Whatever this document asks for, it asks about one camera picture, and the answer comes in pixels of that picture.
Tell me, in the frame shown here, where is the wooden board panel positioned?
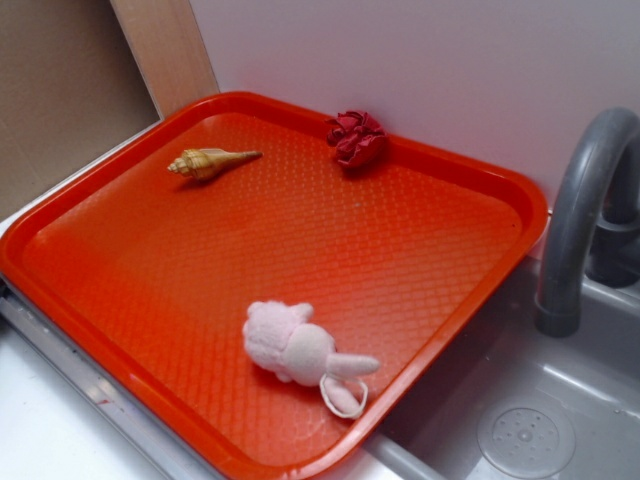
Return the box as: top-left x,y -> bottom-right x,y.
111,0 -> 219,118

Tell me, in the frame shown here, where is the grey toy sink basin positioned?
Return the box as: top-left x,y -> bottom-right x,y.
366,260 -> 639,479

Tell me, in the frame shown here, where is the tan spiral seashell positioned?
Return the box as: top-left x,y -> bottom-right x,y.
166,148 -> 263,182

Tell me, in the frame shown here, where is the pink plush bunny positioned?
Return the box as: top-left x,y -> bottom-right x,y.
242,300 -> 380,419

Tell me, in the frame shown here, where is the orange plastic tray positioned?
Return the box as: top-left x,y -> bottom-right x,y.
1,93 -> 547,479

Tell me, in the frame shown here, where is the grey plastic faucet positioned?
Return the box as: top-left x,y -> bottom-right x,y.
535,108 -> 639,337

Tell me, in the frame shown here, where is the crumpled red paper ball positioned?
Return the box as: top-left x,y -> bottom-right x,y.
325,110 -> 388,169

